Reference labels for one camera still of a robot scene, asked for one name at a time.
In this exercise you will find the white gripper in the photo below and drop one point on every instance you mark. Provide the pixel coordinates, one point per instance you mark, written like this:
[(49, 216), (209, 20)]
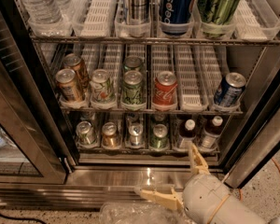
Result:
[(204, 194)]

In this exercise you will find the red coke can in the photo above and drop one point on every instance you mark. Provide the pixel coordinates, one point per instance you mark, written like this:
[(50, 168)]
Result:
[(164, 88)]

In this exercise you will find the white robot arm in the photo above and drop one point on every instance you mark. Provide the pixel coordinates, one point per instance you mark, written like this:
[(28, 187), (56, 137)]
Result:
[(235, 212)]

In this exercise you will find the green can bottom shelf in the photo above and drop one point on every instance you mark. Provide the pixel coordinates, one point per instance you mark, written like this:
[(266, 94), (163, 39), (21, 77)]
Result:
[(159, 137)]

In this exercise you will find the silver can bottom shelf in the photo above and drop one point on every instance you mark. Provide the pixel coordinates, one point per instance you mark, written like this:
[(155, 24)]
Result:
[(135, 133)]

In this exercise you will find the silver can shelf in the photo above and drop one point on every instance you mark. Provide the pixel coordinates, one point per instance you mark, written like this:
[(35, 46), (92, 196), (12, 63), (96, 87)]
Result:
[(135, 133), (138, 11)]

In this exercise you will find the gold can bottom shelf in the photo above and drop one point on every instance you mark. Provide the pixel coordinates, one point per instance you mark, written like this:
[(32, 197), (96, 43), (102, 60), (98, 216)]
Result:
[(110, 135)]

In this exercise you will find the right fridge door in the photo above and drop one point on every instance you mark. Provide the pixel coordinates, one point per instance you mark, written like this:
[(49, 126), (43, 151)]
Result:
[(251, 139)]

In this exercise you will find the green silver can bottom left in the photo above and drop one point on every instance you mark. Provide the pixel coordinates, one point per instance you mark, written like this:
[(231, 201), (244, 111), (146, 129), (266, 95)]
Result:
[(85, 133)]

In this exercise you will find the blue pepsi can middle shelf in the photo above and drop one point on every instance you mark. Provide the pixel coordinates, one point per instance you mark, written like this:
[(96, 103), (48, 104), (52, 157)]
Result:
[(230, 89)]

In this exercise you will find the blue pepsi can shelf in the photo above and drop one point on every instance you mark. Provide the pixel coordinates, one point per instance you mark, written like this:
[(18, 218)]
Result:
[(175, 16), (230, 89)]

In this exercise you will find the green can front middle shelf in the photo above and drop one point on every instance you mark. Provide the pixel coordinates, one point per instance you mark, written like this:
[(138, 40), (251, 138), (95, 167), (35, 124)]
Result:
[(132, 93)]

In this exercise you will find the white green can middle shelf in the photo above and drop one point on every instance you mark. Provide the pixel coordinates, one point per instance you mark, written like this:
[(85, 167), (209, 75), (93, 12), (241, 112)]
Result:
[(102, 89)]

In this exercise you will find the green can rear middle shelf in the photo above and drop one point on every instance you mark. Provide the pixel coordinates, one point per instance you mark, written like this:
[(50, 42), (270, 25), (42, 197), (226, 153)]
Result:
[(132, 63)]

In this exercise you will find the gold brown can front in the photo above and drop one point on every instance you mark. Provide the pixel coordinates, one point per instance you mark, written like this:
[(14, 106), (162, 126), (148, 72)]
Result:
[(69, 85)]

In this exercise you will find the gold brown can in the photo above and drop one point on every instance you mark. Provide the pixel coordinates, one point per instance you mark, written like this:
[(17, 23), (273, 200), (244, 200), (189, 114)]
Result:
[(78, 65), (69, 85)]

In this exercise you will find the left fridge glass door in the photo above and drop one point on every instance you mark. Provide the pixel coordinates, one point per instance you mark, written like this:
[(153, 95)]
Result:
[(25, 153)]

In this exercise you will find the gold brown can rear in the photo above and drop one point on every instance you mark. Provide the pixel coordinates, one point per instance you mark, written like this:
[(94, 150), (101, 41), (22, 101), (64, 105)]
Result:
[(78, 65)]

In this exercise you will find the blue pepsi can top shelf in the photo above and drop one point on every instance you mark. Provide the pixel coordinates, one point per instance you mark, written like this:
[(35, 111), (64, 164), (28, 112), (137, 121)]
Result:
[(175, 16)]

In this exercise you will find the green can top shelf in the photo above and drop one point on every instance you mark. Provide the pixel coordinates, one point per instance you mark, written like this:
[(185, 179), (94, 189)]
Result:
[(216, 13)]

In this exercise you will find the silver can top shelf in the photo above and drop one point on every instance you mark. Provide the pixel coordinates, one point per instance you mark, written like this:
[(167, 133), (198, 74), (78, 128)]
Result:
[(138, 11)]

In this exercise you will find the dark bottle white cap left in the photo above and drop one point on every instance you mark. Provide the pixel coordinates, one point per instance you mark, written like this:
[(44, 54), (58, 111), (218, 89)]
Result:
[(186, 132)]

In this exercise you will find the dark bottle white cap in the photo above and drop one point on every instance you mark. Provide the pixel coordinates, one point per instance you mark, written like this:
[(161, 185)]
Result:
[(211, 132), (186, 132)]

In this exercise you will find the crumpled clear plastic bag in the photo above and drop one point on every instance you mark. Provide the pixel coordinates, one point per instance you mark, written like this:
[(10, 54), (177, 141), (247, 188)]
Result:
[(139, 213)]

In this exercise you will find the dark bottle white cap right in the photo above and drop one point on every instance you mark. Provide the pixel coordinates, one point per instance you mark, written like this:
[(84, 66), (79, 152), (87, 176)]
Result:
[(211, 132)]

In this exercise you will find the clear water bottle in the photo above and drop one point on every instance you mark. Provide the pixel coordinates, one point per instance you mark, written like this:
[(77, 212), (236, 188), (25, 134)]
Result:
[(43, 11)]

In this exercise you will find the middle wire shelf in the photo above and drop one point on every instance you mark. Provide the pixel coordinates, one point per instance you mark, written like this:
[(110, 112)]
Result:
[(150, 111)]

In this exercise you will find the wire shelf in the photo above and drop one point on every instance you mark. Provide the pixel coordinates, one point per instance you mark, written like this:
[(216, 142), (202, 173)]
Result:
[(150, 111), (152, 41)]

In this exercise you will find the top wire shelf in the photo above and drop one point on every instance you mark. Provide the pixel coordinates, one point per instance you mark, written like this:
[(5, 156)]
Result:
[(152, 41)]

